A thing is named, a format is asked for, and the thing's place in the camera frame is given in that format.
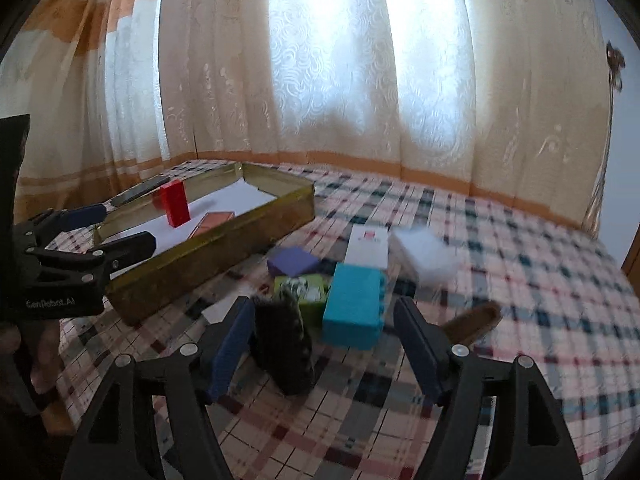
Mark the cream patterned curtain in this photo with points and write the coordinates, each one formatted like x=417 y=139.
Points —
x=325 y=60

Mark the white box with red label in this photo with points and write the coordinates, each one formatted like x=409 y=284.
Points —
x=365 y=250

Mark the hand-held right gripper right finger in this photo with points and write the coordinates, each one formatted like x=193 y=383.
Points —
x=420 y=350

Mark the dark patterned box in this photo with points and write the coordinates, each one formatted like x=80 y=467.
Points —
x=285 y=345

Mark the plain white box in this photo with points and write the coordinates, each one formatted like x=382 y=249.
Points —
x=425 y=255

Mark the green plant print box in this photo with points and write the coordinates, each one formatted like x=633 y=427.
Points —
x=315 y=295

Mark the plaid bed sheet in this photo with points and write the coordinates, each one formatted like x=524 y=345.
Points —
x=500 y=285

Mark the brown oblong object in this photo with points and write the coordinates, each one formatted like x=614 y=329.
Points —
x=475 y=320

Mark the brown wooden door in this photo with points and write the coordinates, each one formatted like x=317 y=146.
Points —
x=632 y=260

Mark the purple box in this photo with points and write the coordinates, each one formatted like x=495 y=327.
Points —
x=292 y=260

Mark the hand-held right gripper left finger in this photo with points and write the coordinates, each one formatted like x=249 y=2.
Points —
x=232 y=345

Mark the transparent plastic storage box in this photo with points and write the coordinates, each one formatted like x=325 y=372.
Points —
x=200 y=265

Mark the teal box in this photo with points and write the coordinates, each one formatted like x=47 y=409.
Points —
x=352 y=300

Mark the orange pink box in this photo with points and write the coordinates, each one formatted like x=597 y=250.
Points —
x=210 y=222

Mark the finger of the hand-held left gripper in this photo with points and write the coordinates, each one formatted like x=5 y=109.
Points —
x=82 y=215
x=130 y=247

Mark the small white card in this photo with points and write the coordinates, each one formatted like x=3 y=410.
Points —
x=215 y=314

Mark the black phone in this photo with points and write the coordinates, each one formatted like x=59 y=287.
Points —
x=140 y=190

